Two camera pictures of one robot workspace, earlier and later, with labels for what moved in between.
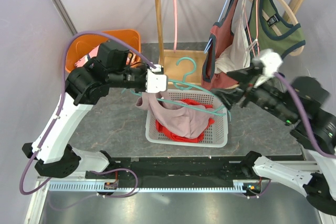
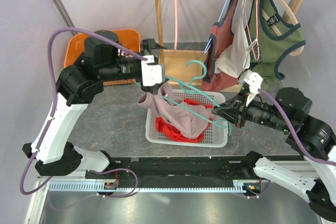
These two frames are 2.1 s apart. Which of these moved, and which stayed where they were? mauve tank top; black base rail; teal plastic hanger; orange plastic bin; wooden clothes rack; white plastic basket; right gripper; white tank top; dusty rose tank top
Moved: teal plastic hanger; mauve tank top; right gripper
Stayed: black base rail; wooden clothes rack; white plastic basket; white tank top; orange plastic bin; dusty rose tank top
